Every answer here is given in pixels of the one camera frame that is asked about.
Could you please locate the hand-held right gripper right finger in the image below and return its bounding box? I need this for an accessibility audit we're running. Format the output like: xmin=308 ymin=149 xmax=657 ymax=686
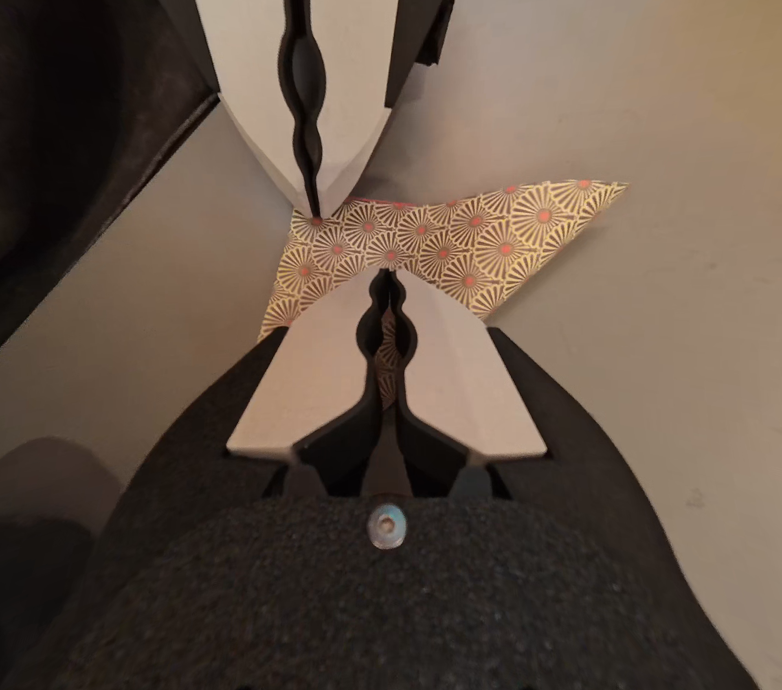
xmin=391 ymin=270 xmax=548 ymax=497

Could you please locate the dark upholstered seat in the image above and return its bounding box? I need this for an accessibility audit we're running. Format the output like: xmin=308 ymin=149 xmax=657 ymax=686
xmin=0 ymin=0 xmax=221 ymax=347

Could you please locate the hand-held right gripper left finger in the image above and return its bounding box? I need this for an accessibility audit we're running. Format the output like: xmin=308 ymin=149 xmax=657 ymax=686
xmin=226 ymin=268 xmax=392 ymax=497

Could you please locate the pink patterned origami paper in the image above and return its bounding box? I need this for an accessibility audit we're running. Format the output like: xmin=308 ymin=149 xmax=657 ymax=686
xmin=257 ymin=180 xmax=630 ymax=416

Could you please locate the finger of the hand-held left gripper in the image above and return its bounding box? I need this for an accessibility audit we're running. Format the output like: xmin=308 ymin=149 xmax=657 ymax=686
xmin=173 ymin=0 xmax=321 ymax=216
xmin=302 ymin=0 xmax=407 ymax=216

